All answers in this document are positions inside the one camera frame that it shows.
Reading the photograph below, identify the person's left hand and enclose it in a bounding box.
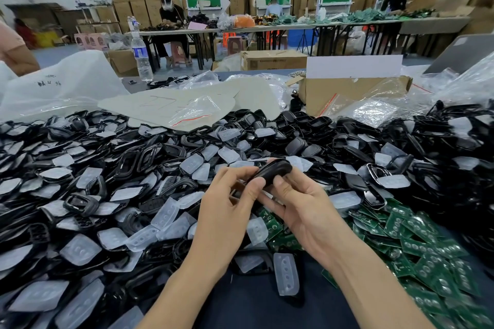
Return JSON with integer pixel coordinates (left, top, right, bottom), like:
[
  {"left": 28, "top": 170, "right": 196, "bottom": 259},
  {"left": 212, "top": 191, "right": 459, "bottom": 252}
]
[{"left": 188, "top": 165, "right": 269, "bottom": 264}]

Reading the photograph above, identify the person's right hand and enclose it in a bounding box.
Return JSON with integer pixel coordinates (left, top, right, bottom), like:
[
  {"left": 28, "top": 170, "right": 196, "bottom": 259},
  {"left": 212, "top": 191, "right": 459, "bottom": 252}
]
[{"left": 257, "top": 167, "right": 350, "bottom": 264}]

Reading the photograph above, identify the black key fob shell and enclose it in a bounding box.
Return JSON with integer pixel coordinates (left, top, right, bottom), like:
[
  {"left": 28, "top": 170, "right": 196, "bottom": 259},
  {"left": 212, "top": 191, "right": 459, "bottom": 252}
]
[{"left": 247, "top": 159, "right": 294, "bottom": 191}]

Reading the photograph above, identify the person's right forearm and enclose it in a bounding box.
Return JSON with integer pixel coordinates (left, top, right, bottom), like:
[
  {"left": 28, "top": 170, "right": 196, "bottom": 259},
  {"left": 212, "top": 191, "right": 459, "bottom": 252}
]
[{"left": 321, "top": 234, "right": 437, "bottom": 329}]

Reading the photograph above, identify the person's left forearm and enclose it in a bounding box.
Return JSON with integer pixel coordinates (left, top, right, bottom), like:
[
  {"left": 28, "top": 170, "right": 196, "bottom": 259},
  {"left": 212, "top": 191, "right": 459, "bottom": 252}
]
[{"left": 137, "top": 252, "right": 237, "bottom": 329}]

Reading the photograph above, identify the clear zip bag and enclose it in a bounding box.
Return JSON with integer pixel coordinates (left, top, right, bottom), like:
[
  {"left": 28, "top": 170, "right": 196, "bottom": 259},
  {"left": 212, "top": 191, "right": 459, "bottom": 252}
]
[
  {"left": 167, "top": 95, "right": 237, "bottom": 127},
  {"left": 321, "top": 90, "right": 400, "bottom": 127}
]

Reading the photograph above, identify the open brown cardboard box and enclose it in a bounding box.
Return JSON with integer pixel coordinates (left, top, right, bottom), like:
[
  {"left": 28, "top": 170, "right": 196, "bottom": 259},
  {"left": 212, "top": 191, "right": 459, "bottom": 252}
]
[{"left": 298, "top": 56, "right": 413, "bottom": 117}]

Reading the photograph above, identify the pile of black plastic casings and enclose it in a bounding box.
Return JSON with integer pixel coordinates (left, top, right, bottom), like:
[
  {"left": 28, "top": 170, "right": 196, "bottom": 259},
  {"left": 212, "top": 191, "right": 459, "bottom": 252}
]
[{"left": 0, "top": 99, "right": 494, "bottom": 329}]

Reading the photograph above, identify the beige foam sheet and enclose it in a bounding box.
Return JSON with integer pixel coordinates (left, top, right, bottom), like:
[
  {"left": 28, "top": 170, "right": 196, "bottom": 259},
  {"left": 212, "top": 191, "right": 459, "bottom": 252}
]
[{"left": 98, "top": 77, "right": 283, "bottom": 133}]

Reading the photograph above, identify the closed brown cardboard box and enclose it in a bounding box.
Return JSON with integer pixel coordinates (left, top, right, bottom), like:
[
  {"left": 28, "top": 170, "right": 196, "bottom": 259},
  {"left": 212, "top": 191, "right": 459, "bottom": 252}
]
[{"left": 241, "top": 50, "right": 308, "bottom": 71}]

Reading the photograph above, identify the white paper sheet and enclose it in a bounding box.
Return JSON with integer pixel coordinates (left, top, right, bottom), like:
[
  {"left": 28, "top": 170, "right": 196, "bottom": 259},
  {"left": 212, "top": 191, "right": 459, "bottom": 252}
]
[{"left": 306, "top": 55, "right": 404, "bottom": 79}]

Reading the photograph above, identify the pink plastic stool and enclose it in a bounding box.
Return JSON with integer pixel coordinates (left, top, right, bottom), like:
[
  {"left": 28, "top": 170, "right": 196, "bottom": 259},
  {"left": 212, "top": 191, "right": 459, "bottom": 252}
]
[{"left": 169, "top": 41, "right": 192, "bottom": 69}]

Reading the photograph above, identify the blue plastic bin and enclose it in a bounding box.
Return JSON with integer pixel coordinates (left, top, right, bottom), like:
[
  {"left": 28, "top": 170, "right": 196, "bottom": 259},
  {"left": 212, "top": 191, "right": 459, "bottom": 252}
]
[{"left": 287, "top": 28, "right": 316, "bottom": 49}]

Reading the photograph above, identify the pile of green circuit boards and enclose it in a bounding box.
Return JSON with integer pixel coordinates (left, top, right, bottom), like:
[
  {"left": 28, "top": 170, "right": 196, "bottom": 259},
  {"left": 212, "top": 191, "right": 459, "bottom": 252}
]
[{"left": 255, "top": 198, "right": 494, "bottom": 329}]

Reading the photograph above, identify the clear plastic water bottle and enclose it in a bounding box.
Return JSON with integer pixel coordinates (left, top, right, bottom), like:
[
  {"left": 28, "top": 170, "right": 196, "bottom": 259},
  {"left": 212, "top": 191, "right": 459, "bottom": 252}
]
[{"left": 130, "top": 30, "right": 154, "bottom": 83}]

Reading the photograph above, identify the long grey work table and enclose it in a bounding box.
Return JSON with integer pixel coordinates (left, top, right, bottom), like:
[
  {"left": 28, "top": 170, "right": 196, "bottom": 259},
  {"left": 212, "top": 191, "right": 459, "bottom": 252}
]
[{"left": 125, "top": 16, "right": 471, "bottom": 71}]

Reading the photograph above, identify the pile of translucent silicone pads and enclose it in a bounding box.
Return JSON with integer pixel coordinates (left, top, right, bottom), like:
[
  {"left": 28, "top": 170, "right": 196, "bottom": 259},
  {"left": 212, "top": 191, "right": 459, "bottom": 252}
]
[{"left": 0, "top": 117, "right": 481, "bottom": 329}]

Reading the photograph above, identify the heap of clear plastic bags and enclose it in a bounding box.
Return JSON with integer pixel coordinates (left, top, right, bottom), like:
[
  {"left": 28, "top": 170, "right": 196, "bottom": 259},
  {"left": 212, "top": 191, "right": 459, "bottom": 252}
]
[{"left": 407, "top": 50, "right": 494, "bottom": 111}]

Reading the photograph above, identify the large white plastic bag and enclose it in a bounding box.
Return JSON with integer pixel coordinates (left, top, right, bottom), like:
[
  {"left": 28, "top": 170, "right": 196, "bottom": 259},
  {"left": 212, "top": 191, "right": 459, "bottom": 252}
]
[{"left": 0, "top": 50, "right": 130, "bottom": 122}]

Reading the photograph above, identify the row of pink stools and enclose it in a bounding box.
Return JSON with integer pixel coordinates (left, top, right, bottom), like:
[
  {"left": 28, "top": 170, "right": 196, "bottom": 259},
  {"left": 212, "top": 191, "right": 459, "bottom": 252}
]
[{"left": 73, "top": 33, "right": 109, "bottom": 51}]

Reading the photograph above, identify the grey flat panel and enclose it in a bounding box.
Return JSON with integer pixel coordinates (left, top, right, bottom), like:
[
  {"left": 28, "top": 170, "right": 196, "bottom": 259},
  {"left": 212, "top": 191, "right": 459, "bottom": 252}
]
[{"left": 433, "top": 34, "right": 494, "bottom": 75}]

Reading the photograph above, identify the metal wire rack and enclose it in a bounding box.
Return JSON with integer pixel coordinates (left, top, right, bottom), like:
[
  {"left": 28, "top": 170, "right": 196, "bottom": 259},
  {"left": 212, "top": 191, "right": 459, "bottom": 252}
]
[{"left": 66, "top": 0, "right": 113, "bottom": 35}]

